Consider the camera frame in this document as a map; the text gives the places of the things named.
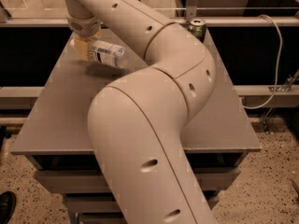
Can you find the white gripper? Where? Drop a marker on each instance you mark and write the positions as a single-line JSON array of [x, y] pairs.
[[84, 26]]

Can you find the clear plastic water bottle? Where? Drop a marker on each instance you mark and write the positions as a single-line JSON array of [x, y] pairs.
[[108, 54]]

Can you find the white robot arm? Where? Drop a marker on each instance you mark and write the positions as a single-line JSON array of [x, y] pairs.
[[135, 122]]

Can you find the grey drawer cabinet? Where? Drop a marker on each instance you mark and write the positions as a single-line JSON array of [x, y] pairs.
[[55, 136]]

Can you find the green soda can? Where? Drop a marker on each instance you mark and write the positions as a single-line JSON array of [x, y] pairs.
[[197, 28]]

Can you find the top grey drawer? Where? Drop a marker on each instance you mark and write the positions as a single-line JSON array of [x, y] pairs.
[[79, 182]]

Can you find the grey drawer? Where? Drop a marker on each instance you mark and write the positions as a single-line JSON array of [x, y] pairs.
[[79, 182], [104, 218], [91, 203]]

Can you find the middle grey drawer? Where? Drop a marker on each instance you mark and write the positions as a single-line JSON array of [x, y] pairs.
[[91, 203]]

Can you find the bottom grey drawer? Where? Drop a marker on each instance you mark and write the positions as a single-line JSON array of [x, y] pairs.
[[104, 218]]

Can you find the grey metal railing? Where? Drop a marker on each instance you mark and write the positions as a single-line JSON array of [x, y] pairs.
[[216, 13]]

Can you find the black leather shoe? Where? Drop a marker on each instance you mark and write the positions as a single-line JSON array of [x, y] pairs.
[[7, 206]]

